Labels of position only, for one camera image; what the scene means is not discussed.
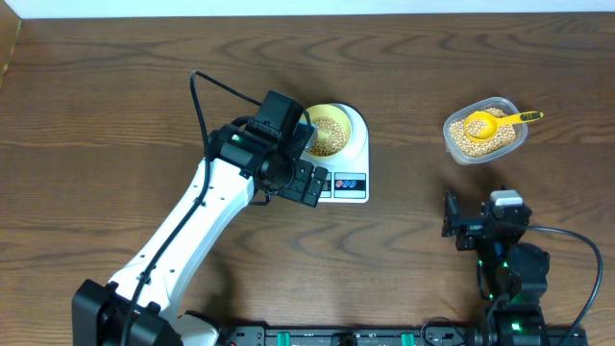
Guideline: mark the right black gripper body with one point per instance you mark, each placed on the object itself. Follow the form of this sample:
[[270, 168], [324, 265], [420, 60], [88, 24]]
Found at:
[[492, 248]]

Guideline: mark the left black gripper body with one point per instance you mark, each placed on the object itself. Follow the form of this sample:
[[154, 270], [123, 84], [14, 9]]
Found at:
[[291, 180]]

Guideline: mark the yellow measuring scoop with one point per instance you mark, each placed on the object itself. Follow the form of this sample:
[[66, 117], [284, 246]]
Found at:
[[481, 126]]

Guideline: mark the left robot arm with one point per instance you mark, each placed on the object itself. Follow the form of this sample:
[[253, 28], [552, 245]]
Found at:
[[139, 305]]

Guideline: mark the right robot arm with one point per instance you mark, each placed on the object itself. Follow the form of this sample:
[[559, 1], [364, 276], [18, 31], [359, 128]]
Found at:
[[511, 275]]

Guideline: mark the soybeans in bowl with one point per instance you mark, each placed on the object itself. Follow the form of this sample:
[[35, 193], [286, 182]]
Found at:
[[331, 138]]

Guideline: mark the yellow bowl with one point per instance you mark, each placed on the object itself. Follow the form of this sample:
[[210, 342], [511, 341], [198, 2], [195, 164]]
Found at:
[[332, 112]]

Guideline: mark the white digital kitchen scale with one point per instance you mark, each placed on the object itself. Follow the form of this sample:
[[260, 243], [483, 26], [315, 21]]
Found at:
[[348, 179]]

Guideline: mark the soybeans pile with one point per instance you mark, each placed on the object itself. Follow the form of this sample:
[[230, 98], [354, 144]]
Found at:
[[505, 136]]

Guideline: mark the clear plastic container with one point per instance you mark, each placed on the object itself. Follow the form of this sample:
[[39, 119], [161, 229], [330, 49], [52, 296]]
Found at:
[[499, 107]]

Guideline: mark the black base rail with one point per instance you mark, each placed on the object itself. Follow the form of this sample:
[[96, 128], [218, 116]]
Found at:
[[269, 336]]

